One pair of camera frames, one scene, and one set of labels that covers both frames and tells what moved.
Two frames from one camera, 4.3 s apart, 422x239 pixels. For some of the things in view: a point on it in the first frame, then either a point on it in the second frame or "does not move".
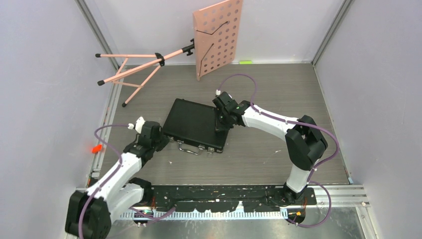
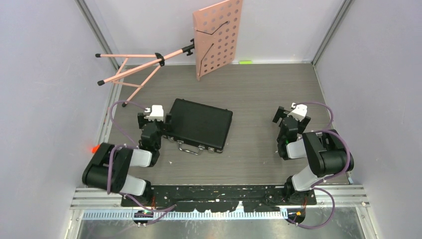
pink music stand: (216, 30) does not move
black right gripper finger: (223, 123) to (281, 113)
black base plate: (257, 198) does not move
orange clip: (95, 149) does not move
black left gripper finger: (166, 140) to (141, 118)
